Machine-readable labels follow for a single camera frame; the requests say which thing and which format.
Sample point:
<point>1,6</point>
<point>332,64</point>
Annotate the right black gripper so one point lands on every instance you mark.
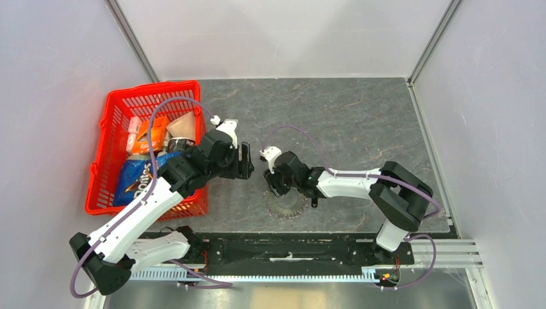
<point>271,179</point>

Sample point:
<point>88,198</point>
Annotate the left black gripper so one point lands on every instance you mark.
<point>242,169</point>

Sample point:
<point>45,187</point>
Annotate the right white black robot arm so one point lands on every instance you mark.
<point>400,195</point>

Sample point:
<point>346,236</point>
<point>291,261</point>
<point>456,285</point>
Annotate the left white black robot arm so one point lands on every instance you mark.
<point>111,254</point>

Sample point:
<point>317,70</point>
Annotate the orange snack box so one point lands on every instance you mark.
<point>154,139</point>

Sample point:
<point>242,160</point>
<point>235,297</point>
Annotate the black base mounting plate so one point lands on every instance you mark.
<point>290,253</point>

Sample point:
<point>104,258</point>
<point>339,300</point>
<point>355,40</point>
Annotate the red plastic basket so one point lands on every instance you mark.
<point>121,105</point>

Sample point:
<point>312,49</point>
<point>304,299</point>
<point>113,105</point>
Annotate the blue Doritos chip bag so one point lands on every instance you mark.
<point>135,175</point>

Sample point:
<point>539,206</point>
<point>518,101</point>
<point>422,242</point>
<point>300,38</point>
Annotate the pink white small packet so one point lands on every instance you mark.
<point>133,129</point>

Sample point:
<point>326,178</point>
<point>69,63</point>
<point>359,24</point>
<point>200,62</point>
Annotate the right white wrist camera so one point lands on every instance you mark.
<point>270,154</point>

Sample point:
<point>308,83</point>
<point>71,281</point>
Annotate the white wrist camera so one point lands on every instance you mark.
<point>227,126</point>
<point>270,154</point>

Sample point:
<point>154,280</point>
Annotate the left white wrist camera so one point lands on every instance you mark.
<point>227,126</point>

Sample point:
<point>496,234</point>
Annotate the left aluminium frame post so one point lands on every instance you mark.
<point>131,38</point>

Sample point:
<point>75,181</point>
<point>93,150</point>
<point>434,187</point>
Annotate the aluminium frame post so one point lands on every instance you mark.
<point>434,40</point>
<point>131,38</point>

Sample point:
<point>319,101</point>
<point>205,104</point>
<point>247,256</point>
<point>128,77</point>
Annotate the right aluminium frame post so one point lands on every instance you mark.
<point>434,40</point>

